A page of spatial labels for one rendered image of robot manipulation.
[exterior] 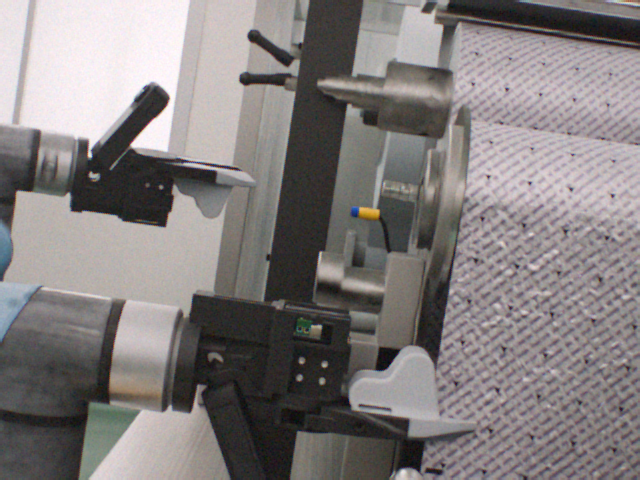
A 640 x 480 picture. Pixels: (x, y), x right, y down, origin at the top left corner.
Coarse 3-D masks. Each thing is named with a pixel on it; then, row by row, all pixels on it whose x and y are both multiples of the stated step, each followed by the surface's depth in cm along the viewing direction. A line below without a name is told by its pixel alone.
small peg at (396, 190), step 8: (384, 184) 109; (392, 184) 109; (400, 184) 109; (408, 184) 109; (416, 184) 109; (384, 192) 109; (392, 192) 109; (400, 192) 109; (408, 192) 109; (416, 192) 109; (408, 200) 109; (416, 200) 109
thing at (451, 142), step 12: (456, 132) 104; (444, 144) 108; (456, 144) 103; (456, 156) 102; (468, 156) 103; (456, 168) 102; (444, 180) 103; (444, 192) 102; (444, 204) 102; (444, 216) 102; (444, 228) 102; (444, 240) 102; (456, 240) 102; (432, 252) 104; (432, 264) 104; (432, 276) 106
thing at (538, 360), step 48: (480, 288) 101; (528, 288) 101; (576, 288) 101; (624, 288) 101; (480, 336) 101; (528, 336) 101; (576, 336) 101; (624, 336) 101; (480, 384) 102; (528, 384) 102; (576, 384) 102; (624, 384) 102; (480, 432) 102; (528, 432) 102; (576, 432) 102; (624, 432) 102
